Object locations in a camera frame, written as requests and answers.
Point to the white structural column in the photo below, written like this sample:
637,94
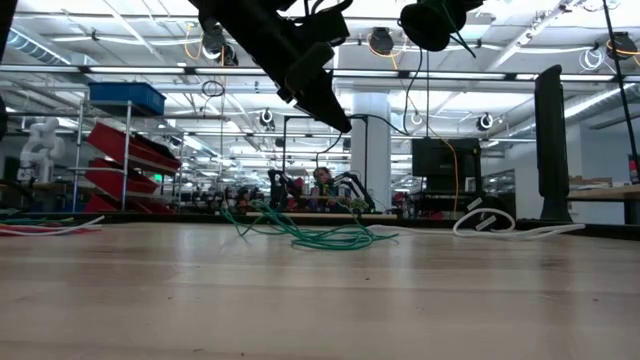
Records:
372,165

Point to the metal shelf rack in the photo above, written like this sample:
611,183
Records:
127,115

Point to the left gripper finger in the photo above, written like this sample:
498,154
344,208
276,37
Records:
325,105

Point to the black workstation frame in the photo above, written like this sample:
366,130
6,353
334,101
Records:
284,150

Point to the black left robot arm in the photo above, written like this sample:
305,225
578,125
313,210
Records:
7,25

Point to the tall black upright panel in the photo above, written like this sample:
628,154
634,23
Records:
552,150

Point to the red plastic shelf bin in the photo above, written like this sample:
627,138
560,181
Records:
107,140
107,180
97,205

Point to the person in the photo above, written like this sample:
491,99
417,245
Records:
322,175

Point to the black workstation robot arm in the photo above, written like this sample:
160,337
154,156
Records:
277,187
362,190

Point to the green fuzzy object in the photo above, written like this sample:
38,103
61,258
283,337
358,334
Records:
359,205

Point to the blue plastic bin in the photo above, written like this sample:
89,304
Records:
125,97

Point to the light wooden table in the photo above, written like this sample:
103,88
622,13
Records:
605,192

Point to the silver ventilation duct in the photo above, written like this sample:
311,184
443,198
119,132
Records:
35,47

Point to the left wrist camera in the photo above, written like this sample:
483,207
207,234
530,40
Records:
325,30

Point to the black monitor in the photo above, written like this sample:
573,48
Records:
435,157

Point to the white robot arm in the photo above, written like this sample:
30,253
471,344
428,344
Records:
42,145

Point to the black monitor cart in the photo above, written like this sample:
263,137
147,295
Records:
445,200

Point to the thin black pole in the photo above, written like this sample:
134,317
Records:
620,75

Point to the wooden workstation table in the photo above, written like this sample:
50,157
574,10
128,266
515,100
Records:
310,215

